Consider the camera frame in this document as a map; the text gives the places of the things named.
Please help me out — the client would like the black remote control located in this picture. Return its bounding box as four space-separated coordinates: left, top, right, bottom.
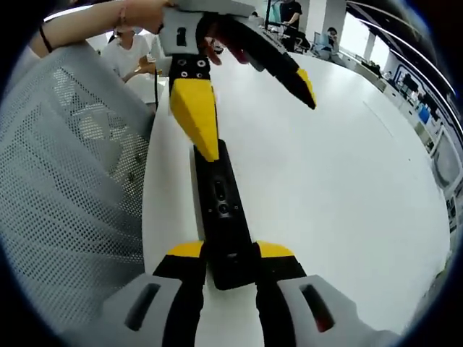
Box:
192 139 256 291

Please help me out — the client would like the black hair tie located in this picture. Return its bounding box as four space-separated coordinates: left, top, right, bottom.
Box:
38 22 54 53

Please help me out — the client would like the white cabinet row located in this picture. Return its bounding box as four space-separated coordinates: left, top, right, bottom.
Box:
347 53 460 232

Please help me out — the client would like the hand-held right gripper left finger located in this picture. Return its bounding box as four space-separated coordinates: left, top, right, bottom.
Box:
61 240 207 347

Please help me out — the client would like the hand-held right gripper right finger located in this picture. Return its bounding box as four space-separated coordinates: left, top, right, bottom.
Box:
252 240 399 347

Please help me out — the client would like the person's left hand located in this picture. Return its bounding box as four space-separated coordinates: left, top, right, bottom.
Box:
124 0 224 67

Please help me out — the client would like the black cable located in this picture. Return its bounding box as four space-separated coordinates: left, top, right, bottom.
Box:
153 67 161 109

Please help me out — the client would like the grey mesh office chair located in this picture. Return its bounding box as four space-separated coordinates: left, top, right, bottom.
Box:
0 39 160 347

